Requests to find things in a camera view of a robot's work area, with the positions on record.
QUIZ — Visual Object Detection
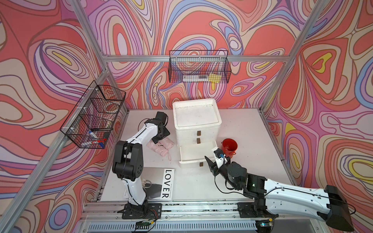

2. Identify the pink umbrella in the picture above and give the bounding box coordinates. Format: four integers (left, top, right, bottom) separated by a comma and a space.
147, 140, 172, 161
159, 137, 174, 150

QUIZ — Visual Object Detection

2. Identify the white three-drawer cabinet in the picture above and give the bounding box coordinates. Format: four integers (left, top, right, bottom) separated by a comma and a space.
173, 99, 222, 169

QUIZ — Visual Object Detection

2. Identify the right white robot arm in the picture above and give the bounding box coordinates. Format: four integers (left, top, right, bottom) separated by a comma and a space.
205, 155, 354, 232

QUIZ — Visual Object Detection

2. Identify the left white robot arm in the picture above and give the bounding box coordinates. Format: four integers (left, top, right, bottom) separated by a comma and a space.
112, 112, 170, 206

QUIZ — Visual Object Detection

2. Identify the red metal cup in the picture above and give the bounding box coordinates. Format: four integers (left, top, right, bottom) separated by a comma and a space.
221, 138, 238, 158

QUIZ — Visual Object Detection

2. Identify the clear box in basket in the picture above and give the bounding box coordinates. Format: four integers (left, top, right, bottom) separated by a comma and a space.
182, 75, 209, 83

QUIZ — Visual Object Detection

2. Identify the LOVER magazine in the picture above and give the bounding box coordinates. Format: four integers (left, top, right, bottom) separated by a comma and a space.
122, 168, 175, 203

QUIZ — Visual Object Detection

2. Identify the yellow sponge in basket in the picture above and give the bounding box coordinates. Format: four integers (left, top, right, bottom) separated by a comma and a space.
208, 73, 221, 83

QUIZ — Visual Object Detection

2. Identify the red marker in basket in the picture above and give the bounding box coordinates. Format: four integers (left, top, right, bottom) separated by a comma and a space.
92, 138, 106, 147

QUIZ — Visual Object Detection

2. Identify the blue marker in basket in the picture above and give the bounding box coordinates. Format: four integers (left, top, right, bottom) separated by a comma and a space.
88, 130, 98, 139

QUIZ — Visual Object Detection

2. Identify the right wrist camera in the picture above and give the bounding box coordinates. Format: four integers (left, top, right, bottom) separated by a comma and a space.
213, 147, 228, 169

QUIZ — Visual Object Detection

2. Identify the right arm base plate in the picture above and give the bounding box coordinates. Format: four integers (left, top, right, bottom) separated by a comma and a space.
237, 203, 279, 219

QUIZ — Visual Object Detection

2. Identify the black wire basket back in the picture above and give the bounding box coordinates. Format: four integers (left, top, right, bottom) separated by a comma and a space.
168, 49, 232, 83

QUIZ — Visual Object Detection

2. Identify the black wire basket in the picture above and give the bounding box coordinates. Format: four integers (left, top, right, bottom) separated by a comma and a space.
60, 81, 126, 149
168, 49, 232, 83

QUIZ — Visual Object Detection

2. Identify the black wire basket left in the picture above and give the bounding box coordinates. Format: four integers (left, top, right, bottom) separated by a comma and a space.
60, 81, 126, 149

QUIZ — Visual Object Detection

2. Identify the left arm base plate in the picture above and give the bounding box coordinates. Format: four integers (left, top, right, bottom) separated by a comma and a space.
118, 203, 162, 220

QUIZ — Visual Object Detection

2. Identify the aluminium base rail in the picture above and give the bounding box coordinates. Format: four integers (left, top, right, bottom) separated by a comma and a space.
73, 200, 329, 233

